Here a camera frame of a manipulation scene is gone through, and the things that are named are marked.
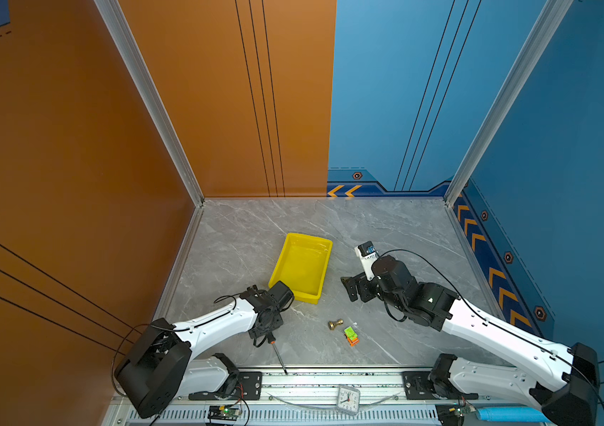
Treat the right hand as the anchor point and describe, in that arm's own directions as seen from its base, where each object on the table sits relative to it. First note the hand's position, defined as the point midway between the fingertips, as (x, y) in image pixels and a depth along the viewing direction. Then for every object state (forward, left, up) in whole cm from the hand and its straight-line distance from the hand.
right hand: (352, 273), depth 75 cm
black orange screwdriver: (-13, +24, -18) cm, 33 cm away
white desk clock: (-28, +2, -17) cm, 33 cm away
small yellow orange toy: (-12, 0, -17) cm, 21 cm away
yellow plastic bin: (+15, +15, -19) cm, 28 cm away
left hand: (-7, +24, -19) cm, 32 cm away
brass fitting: (-8, +6, -17) cm, 20 cm away
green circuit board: (-31, +36, -20) cm, 51 cm away
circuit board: (-30, -27, -20) cm, 45 cm away
